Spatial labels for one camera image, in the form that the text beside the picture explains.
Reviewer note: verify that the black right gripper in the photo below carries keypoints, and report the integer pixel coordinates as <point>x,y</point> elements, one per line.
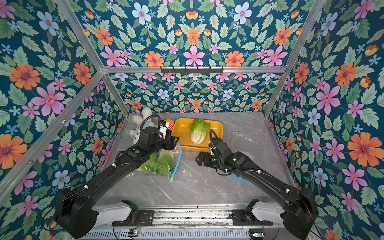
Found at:
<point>201,159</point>

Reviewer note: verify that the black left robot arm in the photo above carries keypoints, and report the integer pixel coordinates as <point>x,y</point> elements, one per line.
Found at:
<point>76,210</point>

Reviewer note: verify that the yellow plastic tray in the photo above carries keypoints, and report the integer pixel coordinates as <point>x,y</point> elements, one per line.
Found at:
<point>182,130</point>

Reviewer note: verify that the aluminium frame post right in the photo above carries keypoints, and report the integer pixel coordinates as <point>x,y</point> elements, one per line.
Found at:
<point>313,15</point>

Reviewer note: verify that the black hook rail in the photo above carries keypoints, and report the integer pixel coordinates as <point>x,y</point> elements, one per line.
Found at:
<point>191,70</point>

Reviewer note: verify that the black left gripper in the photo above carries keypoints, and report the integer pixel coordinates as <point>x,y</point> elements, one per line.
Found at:
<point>170,145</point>

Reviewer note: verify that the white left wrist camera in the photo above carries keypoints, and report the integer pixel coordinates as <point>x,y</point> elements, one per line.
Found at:
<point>164,128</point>

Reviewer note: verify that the aluminium frame post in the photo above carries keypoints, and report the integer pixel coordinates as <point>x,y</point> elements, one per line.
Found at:
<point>84,40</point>
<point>313,15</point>

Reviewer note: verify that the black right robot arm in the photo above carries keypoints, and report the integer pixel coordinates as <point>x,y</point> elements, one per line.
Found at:
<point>295,209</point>

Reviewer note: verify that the white plush bunny blue shirt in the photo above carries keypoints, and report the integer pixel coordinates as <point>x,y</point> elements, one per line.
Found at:
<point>139,121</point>

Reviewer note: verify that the aluminium frame post left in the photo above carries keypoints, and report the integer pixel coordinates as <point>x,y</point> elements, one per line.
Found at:
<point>84,40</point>

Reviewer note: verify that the spare clear zipper bag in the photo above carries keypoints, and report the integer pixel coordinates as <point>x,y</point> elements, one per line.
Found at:
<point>240,143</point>

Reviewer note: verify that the clear zipper bag blue seal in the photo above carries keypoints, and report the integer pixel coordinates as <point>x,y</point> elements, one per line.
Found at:
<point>178,155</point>

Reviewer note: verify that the green cabbage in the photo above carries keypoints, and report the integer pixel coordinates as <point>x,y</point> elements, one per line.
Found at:
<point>167,158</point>
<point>199,130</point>
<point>152,166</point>

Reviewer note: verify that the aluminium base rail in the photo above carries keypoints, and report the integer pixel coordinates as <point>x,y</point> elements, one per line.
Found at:
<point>192,222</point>

